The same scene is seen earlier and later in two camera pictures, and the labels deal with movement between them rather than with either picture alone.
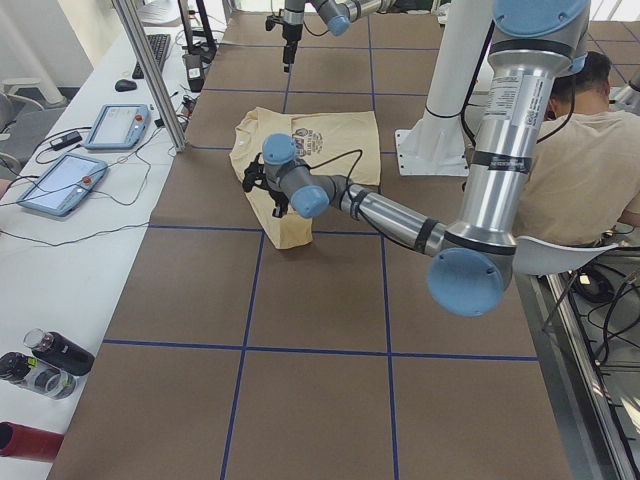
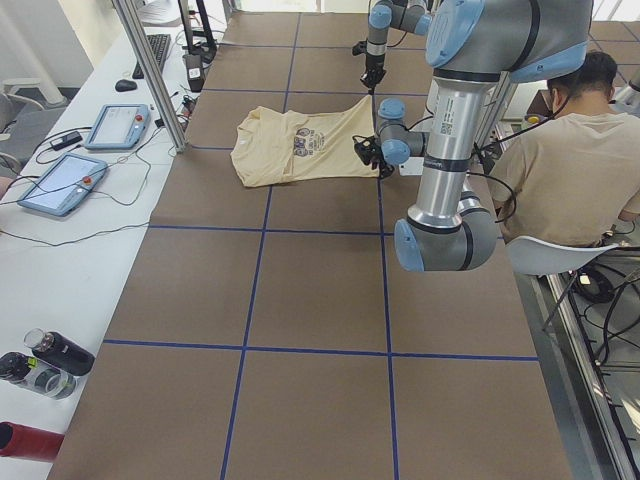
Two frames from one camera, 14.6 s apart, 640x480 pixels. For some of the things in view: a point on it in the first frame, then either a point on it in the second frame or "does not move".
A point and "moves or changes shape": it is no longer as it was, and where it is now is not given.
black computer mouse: x=122 y=85 does not move
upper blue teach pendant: x=117 y=127 does not move
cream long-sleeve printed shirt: x=329 y=143 moves or changes shape
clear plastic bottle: x=37 y=375 does not move
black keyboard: x=159 y=47 does not move
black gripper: x=271 y=21 to x=359 y=48
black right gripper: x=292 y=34 to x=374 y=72
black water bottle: x=59 y=350 does not move
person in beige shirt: x=584 y=172 does not move
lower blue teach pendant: x=60 y=187 does not move
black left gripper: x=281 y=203 to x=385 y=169
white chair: x=533 y=256 does not move
